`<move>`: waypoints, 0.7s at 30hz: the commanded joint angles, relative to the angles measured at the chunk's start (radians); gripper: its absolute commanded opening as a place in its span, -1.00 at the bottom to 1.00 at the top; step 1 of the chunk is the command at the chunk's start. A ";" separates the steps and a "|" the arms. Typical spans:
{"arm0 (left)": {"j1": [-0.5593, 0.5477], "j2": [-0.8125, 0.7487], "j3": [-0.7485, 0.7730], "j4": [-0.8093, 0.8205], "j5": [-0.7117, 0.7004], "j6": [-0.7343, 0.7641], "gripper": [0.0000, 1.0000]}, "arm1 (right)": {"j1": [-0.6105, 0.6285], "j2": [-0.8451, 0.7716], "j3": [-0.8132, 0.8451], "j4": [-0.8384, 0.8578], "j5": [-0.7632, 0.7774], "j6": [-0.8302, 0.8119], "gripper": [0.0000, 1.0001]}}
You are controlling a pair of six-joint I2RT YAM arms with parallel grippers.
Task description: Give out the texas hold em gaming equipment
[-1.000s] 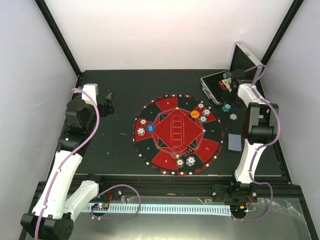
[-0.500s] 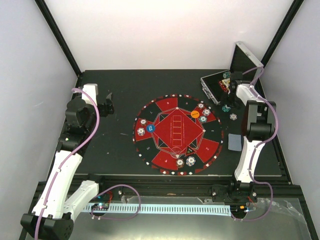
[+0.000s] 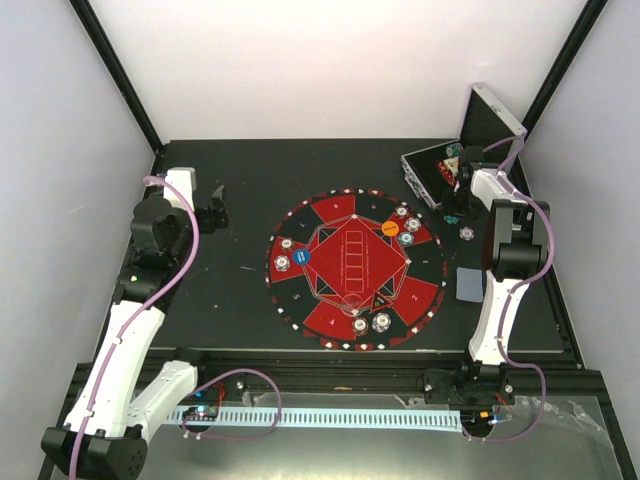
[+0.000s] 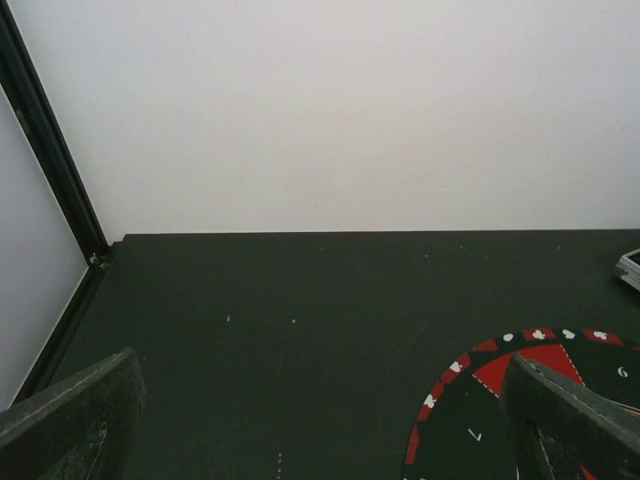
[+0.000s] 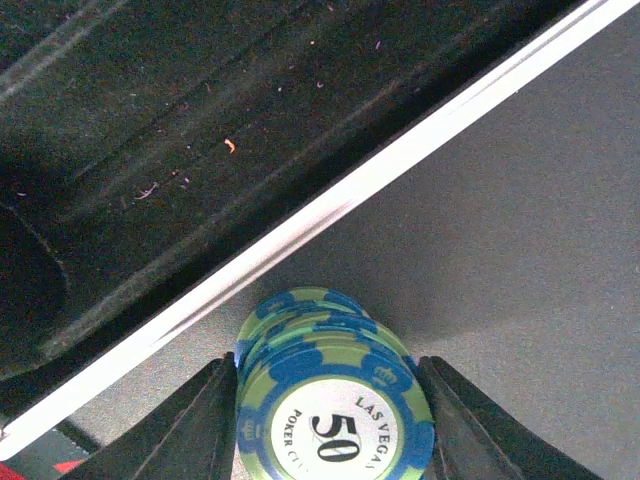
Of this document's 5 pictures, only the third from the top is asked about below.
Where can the clear round dealer button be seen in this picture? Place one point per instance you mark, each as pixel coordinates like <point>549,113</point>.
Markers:
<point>352,304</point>

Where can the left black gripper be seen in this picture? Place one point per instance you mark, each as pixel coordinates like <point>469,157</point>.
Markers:
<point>208,223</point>

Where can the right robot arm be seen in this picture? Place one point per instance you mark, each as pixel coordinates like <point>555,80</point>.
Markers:
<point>518,249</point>

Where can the round red black poker mat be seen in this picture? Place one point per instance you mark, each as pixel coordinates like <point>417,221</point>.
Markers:
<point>349,254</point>

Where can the grey white chip stack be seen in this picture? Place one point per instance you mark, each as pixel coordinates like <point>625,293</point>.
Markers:
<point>466,233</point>

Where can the black triangular marker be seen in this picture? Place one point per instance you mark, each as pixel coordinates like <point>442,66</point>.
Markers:
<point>380,302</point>

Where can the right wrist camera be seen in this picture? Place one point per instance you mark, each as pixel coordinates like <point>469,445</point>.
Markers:
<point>472,158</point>

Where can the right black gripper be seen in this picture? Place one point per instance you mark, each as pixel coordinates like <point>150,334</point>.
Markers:
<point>474,213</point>

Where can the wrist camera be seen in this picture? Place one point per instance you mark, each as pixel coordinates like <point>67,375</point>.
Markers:
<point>182,179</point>
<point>472,158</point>

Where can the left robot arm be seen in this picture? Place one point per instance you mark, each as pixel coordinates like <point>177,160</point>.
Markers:
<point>107,433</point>

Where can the pyramid card box in case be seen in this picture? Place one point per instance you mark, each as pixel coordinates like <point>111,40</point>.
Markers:
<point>452,164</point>

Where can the brown chip stack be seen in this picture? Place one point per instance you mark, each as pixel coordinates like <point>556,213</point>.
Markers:
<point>287,244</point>
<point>401,212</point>

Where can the green chip stack in case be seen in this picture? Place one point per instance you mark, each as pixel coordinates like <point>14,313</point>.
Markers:
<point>454,149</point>

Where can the blue small blind button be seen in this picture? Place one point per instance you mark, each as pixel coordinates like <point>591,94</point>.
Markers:
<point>301,256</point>

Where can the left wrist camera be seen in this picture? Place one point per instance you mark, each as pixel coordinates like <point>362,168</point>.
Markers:
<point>182,179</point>

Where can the red dice in case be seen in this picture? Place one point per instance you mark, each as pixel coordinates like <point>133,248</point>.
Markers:
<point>447,174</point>

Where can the green chip stack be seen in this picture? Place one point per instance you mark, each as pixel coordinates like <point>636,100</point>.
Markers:
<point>454,149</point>
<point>452,220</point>
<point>406,238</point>

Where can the blue card deck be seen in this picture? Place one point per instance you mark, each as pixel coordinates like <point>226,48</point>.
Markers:
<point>469,285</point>

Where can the white slotted cable duct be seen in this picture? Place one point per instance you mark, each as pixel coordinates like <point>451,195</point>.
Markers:
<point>389,419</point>

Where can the aluminium poker case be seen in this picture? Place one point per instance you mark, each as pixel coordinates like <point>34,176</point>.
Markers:
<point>487,123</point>

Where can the orange big blind button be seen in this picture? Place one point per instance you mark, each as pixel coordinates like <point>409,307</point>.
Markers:
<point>390,228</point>

